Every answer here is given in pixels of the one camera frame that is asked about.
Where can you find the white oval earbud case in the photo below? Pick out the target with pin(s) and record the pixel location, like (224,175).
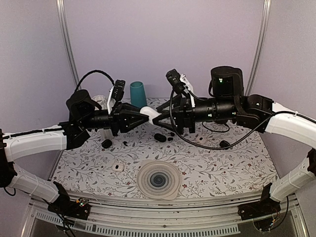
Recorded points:
(150,112)

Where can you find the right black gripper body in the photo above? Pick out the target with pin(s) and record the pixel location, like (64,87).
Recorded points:
(187,119)

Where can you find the small black earbud case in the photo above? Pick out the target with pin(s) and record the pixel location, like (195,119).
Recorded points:
(106,143)

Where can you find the white case near plate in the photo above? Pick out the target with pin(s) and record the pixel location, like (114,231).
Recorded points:
(118,167)

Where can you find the right aluminium frame post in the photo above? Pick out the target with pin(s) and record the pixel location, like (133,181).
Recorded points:
(259,47)

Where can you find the white case with black button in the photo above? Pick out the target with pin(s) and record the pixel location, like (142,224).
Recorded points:
(201,140)

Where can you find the white ribbed vase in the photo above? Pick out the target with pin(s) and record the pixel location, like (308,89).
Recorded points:
(102,101)

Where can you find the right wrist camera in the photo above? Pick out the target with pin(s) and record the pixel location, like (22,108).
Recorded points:
(181,85)

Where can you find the black gold-trimmed earbud case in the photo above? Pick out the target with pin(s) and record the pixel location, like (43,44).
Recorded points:
(224,144)

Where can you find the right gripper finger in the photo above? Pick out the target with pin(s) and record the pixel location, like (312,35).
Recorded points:
(166,105)
(158,121)

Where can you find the left aluminium frame post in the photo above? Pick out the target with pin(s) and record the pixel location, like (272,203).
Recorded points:
(60,4)

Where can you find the teal tapered vase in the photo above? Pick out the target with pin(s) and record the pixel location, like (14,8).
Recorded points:
(137,94)

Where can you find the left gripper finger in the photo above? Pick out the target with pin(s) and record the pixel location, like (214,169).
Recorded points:
(130,108)
(130,122)

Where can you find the aluminium front rail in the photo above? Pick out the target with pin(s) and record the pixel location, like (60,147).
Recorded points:
(192,217)

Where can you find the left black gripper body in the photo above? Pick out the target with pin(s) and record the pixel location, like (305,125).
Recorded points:
(114,118)

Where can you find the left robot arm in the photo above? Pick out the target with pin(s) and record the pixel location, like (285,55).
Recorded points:
(85,115)

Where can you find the spiral patterned ceramic plate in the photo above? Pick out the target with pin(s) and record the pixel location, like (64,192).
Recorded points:
(158,180)

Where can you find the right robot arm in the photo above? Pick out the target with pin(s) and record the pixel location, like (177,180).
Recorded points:
(227,101)

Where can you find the aluminium frame post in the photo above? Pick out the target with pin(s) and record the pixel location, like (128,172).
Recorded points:
(259,47)
(60,4)

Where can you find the floral patterned table mat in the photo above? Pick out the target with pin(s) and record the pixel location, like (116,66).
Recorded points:
(216,160)

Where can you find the black oval earbud case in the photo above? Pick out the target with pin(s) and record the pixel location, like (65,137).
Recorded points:
(159,137)

